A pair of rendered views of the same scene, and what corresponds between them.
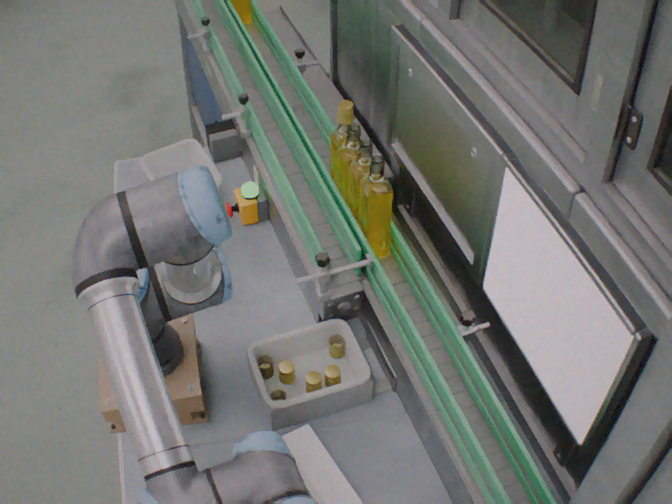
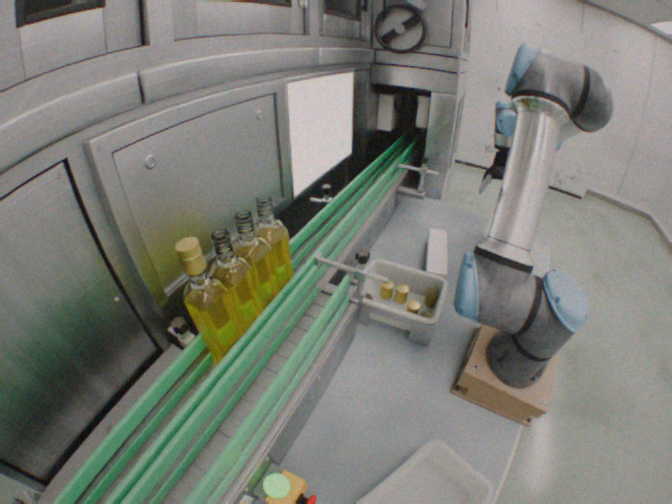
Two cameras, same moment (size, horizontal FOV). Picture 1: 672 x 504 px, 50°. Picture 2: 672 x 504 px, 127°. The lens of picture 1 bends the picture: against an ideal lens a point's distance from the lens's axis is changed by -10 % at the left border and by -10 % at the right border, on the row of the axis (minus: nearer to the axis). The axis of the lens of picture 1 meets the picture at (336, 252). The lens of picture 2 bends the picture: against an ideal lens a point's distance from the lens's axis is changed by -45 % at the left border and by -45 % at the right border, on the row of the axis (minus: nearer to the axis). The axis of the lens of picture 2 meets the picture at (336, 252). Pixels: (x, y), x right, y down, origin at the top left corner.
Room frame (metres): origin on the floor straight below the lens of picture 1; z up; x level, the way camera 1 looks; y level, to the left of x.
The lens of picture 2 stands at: (1.45, 0.33, 1.38)
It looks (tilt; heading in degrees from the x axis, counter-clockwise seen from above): 38 degrees down; 226
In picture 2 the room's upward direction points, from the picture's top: straight up
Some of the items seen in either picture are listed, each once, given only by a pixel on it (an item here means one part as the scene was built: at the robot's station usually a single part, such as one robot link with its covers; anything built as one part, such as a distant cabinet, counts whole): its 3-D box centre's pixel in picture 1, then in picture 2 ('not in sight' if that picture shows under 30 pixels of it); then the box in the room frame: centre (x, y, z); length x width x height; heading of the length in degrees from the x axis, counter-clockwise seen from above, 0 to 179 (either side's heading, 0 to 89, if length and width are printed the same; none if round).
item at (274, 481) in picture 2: (249, 189); (276, 485); (1.47, 0.21, 0.84); 0.04 x 0.04 x 0.03
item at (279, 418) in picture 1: (320, 371); (390, 298); (0.96, 0.03, 0.79); 0.27 x 0.17 x 0.08; 110
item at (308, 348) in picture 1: (308, 372); (400, 298); (0.95, 0.06, 0.80); 0.22 x 0.17 x 0.09; 110
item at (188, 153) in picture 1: (181, 180); not in sight; (1.58, 0.41, 0.78); 0.22 x 0.17 x 0.09; 30
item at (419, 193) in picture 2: not in sight; (415, 182); (0.49, -0.22, 0.90); 0.17 x 0.05 x 0.22; 110
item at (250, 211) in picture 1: (250, 205); (282, 490); (1.47, 0.22, 0.79); 0.07 x 0.07 x 0.07; 20
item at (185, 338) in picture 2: not in sight; (183, 340); (1.45, -0.08, 0.94); 0.07 x 0.04 x 0.13; 110
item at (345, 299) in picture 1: (341, 301); (342, 301); (1.10, -0.01, 0.85); 0.09 x 0.04 x 0.07; 110
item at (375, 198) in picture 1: (374, 215); (274, 266); (1.22, -0.08, 0.99); 0.06 x 0.06 x 0.21; 20
